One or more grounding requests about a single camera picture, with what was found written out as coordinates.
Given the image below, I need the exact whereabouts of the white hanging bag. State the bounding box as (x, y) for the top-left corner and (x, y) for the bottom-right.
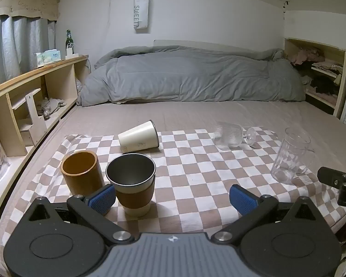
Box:
(132, 0), (151, 34)

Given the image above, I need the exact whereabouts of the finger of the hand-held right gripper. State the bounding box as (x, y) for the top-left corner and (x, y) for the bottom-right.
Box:
(317, 166), (346, 187)

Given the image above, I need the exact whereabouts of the steel cup with brown sleeve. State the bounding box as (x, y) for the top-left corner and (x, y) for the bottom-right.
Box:
(105, 153), (157, 217)

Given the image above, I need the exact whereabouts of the tissue box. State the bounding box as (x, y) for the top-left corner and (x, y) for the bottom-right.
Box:
(34, 49), (61, 66)

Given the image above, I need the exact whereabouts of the clear glass mug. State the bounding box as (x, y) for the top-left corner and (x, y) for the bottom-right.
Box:
(270, 127), (316, 184)

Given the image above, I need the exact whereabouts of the checkered cloth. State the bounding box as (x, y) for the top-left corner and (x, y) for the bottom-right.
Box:
(20, 126), (346, 235)

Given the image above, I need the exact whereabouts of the grey duvet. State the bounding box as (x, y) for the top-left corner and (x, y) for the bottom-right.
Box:
(76, 45), (306, 106)

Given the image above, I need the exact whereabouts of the crumpled grey cloth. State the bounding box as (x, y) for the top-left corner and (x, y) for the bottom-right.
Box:
(36, 97), (67, 119)

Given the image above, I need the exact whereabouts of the brown ceramic cup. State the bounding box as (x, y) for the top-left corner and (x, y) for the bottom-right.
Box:
(60, 150), (106, 197)

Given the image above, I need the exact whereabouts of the pile of folded clothes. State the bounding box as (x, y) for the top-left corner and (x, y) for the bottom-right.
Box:
(288, 48), (344, 96)

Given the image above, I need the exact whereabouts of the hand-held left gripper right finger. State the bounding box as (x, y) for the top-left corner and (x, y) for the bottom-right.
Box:
(213, 184), (323, 245)

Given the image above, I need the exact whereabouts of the green glass bottle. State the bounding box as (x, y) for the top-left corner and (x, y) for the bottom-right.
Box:
(65, 29), (73, 56)

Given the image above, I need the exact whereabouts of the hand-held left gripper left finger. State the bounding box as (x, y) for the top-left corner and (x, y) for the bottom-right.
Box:
(23, 185), (134, 245)

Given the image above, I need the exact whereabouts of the small wooden stand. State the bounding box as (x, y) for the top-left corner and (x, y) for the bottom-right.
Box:
(12, 88), (48, 148)

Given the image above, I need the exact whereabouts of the white wall cable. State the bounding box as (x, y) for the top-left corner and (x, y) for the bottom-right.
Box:
(95, 0), (113, 60)

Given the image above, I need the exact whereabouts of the small white box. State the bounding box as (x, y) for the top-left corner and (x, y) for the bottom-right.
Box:
(65, 43), (80, 59)

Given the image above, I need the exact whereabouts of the ribbed glass goblet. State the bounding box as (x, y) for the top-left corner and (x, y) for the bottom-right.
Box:
(213, 122), (257, 151)

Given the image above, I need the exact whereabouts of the long wooden shelf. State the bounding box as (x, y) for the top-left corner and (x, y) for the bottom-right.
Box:
(0, 54), (90, 157)

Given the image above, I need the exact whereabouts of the wooden wall cabinet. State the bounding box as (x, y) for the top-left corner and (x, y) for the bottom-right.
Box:
(284, 37), (346, 119)

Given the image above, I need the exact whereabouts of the grey curtain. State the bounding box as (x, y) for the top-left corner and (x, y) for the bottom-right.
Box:
(0, 14), (57, 90)

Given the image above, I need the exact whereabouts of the white cup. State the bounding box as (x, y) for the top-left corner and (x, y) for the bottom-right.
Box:
(118, 120), (161, 154)

